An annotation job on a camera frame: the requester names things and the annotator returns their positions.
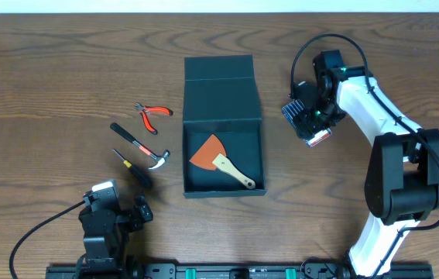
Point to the small claw hammer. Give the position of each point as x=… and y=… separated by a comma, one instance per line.
x=160, y=160

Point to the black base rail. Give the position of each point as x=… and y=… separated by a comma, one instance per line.
x=314, y=270

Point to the black yellow screwdriver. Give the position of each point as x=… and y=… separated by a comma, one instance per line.
x=143, y=179

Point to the red handled pliers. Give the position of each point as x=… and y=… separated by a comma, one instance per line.
x=145, y=111

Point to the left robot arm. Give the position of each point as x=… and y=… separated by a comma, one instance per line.
x=106, y=233

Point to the black open gift box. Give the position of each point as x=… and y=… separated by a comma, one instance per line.
x=221, y=98

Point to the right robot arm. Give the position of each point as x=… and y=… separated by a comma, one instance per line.
x=402, y=181

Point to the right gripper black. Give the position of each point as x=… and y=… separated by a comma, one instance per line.
x=327, y=118

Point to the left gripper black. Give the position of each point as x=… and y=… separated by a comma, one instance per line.
x=142, y=213

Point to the blue precision screwdriver set case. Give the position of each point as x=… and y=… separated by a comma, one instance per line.
x=307, y=129

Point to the orange scraper with wooden handle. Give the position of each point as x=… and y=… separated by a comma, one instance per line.
x=212, y=156

